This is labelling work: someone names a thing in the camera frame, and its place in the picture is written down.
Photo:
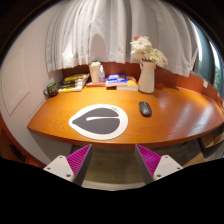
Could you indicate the dark green mug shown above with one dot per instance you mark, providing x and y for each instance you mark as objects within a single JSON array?
[{"x": 51, "y": 89}]

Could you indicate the white tissue container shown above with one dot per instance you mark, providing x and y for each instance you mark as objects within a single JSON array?
[{"x": 94, "y": 71}]

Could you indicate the dark glass window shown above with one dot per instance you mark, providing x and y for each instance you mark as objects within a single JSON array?
[{"x": 208, "y": 56}]

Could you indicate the black computer mouse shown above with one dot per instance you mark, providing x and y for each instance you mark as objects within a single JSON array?
[{"x": 145, "y": 109}]

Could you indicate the orange yellow book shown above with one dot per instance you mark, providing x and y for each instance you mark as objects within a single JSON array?
[{"x": 131, "y": 85}]

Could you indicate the clear sanitizer bottle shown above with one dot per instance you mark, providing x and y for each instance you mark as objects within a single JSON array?
[{"x": 102, "y": 75}]

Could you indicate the white flower bouquet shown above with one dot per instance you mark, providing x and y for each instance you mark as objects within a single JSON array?
[{"x": 146, "y": 50}]

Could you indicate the blue book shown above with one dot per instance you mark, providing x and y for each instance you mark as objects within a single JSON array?
[{"x": 116, "y": 79}]

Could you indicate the white curtain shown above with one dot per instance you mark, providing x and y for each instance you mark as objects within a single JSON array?
[{"x": 110, "y": 30}]

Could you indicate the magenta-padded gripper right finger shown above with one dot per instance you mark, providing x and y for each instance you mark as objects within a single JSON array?
[{"x": 163, "y": 166}]

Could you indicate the white ceramic vase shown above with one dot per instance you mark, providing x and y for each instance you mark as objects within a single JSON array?
[{"x": 147, "y": 78}]

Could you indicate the white wall socket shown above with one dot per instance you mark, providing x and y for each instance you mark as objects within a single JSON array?
[{"x": 205, "y": 84}]

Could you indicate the flat red book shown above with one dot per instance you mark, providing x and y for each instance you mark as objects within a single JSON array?
[{"x": 95, "y": 84}]

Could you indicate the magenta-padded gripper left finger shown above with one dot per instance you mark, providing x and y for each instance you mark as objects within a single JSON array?
[{"x": 63, "y": 166}]

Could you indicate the round white grey mouse pad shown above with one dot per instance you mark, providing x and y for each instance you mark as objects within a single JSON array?
[{"x": 100, "y": 121}]

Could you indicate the stack of yellow black books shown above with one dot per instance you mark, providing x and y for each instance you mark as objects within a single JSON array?
[{"x": 74, "y": 82}]

